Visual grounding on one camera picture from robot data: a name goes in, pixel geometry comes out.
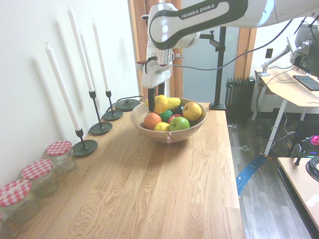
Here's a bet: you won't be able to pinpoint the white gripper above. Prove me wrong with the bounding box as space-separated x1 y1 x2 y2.
142 61 174 112

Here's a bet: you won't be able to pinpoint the bright yellow pear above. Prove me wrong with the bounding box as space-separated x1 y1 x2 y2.
145 94 169 114

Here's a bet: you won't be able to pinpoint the golden yellow fruit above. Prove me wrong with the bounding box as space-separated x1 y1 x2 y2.
166 97 181 109

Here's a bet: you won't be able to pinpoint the dark green avocado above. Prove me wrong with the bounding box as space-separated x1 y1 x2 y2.
159 109 173 123

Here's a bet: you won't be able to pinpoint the dark purple fruit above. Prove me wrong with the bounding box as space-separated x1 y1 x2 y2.
171 105 186 116

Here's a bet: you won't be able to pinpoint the orange fruit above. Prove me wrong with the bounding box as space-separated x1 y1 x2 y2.
143 113 162 130

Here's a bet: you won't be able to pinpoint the red apple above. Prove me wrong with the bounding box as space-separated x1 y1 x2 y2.
167 114 184 124

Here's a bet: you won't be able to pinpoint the black round kettle base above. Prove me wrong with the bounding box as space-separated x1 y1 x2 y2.
115 98 141 112

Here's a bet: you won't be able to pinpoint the yellow lemon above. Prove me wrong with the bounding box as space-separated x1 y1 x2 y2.
153 121 170 132

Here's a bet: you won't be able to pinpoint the green apple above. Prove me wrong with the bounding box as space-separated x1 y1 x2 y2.
168 117 191 132

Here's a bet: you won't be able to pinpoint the yellow apple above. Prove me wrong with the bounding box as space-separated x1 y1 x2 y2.
182 102 203 121

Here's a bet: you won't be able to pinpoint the wooden fruit bowl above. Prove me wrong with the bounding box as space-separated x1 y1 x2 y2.
130 97 208 144

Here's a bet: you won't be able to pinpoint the black candle holder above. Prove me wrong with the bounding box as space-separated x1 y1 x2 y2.
88 90 113 136
72 127 99 157
102 90 124 122

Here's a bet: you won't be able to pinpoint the black clamp pole stand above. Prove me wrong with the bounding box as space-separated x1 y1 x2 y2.
199 25 227 111

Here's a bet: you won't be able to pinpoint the tall white candle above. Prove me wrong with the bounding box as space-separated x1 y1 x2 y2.
92 18 111 93
44 42 82 131
67 3 95 93

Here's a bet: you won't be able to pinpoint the black radiator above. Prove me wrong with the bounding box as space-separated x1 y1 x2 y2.
225 77 256 124

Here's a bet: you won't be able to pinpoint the glass jar red checkered lid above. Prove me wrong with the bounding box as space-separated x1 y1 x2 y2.
45 140 77 174
20 159 60 199
0 179 40 225

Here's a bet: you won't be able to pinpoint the blue floor strip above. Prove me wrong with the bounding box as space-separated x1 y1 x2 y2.
235 154 268 198

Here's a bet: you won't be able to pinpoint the wooden desk white legs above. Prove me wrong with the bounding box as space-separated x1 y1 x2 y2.
254 66 319 158

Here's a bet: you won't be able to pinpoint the black keyboard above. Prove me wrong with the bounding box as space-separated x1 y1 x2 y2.
292 74 319 92

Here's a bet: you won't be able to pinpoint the black computer monitor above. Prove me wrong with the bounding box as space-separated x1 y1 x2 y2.
289 23 319 76

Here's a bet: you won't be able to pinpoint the light wooden side table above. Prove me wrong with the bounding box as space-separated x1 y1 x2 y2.
277 156 319 239

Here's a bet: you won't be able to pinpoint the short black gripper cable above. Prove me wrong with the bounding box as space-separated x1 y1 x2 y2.
144 56 159 74

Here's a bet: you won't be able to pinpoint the wooden door frame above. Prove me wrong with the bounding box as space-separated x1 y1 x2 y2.
128 0 184 100

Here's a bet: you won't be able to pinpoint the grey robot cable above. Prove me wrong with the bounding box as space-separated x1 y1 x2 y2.
171 18 295 71

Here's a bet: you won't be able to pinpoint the black coiled cable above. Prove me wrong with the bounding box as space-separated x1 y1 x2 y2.
306 156 319 182

